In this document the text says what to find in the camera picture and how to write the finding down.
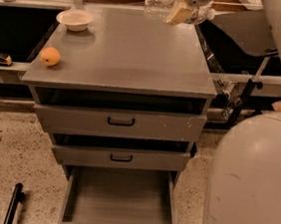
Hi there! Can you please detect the grey top drawer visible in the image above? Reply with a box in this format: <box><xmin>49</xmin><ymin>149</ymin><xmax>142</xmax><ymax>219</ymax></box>
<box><xmin>35</xmin><ymin>105</ymin><xmax>206</xmax><ymax>142</ymax></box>

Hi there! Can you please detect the grey drawer cabinet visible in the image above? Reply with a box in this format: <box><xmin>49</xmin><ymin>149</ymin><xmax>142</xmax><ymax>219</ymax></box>
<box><xmin>11</xmin><ymin>0</ymin><xmax>225</xmax><ymax>192</ymax></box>

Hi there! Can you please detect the black bar on floor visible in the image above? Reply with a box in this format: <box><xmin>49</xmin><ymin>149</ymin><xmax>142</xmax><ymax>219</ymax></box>
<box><xmin>3</xmin><ymin>182</ymin><xmax>25</xmax><ymax>224</ymax></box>

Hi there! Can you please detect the orange fruit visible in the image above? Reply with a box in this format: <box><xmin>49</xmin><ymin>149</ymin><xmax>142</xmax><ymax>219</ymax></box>
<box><xmin>40</xmin><ymin>47</ymin><xmax>61</xmax><ymax>67</ymax></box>

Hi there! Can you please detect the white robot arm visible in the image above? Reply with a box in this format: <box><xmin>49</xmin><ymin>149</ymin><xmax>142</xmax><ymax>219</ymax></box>
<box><xmin>203</xmin><ymin>0</ymin><xmax>281</xmax><ymax>224</ymax></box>

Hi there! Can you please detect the metal clamp bracket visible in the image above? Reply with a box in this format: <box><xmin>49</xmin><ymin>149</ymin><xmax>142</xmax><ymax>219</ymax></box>
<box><xmin>217</xmin><ymin>80</ymin><xmax>243</xmax><ymax>121</ymax></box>

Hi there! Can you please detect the yellow black tape measure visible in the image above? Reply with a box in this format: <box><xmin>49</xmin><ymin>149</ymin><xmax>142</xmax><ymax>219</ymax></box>
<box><xmin>0</xmin><ymin>53</ymin><xmax>13</xmax><ymax>67</ymax></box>

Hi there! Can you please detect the white bowl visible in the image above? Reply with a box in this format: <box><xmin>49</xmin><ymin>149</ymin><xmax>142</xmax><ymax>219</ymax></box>
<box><xmin>56</xmin><ymin>9</ymin><xmax>94</xmax><ymax>32</ymax></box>

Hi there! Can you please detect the grey open bottom drawer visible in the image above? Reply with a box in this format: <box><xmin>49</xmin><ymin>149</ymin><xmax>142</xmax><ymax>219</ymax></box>
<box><xmin>56</xmin><ymin>166</ymin><xmax>176</xmax><ymax>224</ymax></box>

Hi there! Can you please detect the grey middle drawer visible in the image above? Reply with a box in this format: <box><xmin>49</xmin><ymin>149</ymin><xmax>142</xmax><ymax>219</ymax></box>
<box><xmin>52</xmin><ymin>145</ymin><xmax>190</xmax><ymax>171</ymax></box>

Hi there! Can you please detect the black tray stand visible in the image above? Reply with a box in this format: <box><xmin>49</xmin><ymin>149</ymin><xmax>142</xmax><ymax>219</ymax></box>
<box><xmin>197</xmin><ymin>10</ymin><xmax>281</xmax><ymax>129</ymax></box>

